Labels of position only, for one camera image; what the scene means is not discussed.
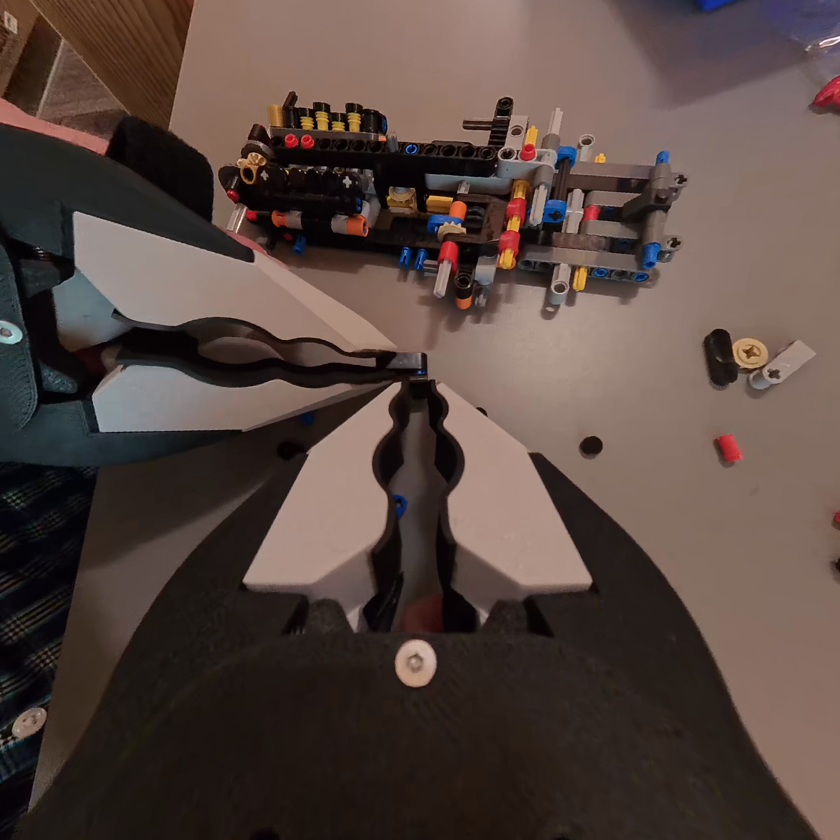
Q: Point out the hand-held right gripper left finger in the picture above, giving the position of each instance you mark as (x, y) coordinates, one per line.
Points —
(315, 518)

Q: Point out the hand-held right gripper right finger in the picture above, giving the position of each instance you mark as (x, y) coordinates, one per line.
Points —
(518, 525)

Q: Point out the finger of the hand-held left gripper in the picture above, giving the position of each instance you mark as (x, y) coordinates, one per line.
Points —
(197, 282)
(184, 407)

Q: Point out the blue lego connector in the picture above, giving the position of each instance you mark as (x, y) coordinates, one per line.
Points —
(398, 504)

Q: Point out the black round lego piece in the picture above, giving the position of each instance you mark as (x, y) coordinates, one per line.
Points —
(590, 445)

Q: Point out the black lego connector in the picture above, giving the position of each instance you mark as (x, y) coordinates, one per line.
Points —
(718, 358)

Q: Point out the multicoloured lego technic assembly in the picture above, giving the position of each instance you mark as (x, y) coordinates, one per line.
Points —
(446, 164)

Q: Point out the tan round lego piece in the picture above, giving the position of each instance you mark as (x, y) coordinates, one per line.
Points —
(750, 352)

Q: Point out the light grey lego lever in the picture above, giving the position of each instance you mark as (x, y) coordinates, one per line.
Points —
(787, 364)

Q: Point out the red lego piece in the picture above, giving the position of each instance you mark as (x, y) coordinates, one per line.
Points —
(828, 95)

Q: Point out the person's left hand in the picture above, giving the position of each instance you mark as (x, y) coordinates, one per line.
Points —
(52, 124)

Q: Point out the wooden cabinet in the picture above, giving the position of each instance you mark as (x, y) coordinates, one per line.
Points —
(131, 52)

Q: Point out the person's plaid shirt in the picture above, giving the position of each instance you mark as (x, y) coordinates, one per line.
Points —
(39, 558)

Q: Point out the blue plastic bin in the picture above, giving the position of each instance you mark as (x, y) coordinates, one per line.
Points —
(728, 3)

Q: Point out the clear plastic bag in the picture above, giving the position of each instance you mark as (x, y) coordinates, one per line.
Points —
(823, 49)

